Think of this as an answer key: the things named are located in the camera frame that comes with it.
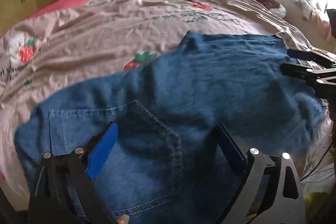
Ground blue denim pants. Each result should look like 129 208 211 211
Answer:
15 32 325 223

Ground pink strawberry bed sheet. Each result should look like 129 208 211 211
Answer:
0 0 334 212

